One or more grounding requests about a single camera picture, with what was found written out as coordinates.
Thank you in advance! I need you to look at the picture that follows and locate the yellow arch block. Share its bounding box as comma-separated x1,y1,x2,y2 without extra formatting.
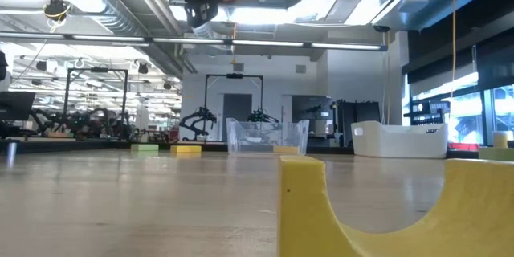
278,155,514,257

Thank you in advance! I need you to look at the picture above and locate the long linear light fixture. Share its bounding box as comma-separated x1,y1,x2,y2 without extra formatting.
0,31,390,52

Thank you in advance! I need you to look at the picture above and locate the black workstation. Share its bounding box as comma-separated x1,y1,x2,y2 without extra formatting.
292,94,335,148

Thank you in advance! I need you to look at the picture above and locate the clear plastic bin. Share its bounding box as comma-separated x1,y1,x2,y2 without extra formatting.
226,117,311,157

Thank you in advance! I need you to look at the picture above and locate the black cabinet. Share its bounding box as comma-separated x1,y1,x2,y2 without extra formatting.
336,100,381,149

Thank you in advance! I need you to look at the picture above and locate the black shelf rack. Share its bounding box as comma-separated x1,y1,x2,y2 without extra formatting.
402,99,451,126

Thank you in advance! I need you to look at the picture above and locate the white plastic bin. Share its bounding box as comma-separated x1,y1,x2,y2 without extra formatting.
350,120,450,159

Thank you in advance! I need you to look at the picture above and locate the bright window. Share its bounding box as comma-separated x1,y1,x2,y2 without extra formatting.
408,71,486,146
492,84,514,145

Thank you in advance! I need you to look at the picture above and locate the black monitor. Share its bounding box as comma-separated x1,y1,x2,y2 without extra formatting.
0,91,37,122

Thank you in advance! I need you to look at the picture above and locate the red flat object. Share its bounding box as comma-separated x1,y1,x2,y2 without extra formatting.
447,141,481,153

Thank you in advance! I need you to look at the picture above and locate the yellow cylinder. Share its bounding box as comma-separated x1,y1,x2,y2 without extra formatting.
492,130,510,149

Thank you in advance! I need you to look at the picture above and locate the small green block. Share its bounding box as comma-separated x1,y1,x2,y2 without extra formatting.
477,146,514,163

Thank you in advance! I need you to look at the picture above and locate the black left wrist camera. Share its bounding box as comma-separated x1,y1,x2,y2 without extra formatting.
191,2,221,30

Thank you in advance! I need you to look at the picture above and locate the black gantry frame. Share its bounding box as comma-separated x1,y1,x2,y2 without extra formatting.
203,72,265,124
63,67,129,129

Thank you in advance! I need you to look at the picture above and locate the ribbed silver air duct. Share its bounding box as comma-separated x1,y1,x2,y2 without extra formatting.
30,0,149,37

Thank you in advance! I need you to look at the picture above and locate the black aluminium frame rail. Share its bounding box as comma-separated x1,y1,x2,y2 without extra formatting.
445,149,481,161
130,141,355,156
0,138,133,156

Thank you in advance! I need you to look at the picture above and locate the black sensor with yellow cable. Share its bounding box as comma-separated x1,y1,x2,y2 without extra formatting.
42,0,72,23

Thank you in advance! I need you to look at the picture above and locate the yellow hanging cable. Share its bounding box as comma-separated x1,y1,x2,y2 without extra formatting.
448,0,459,104

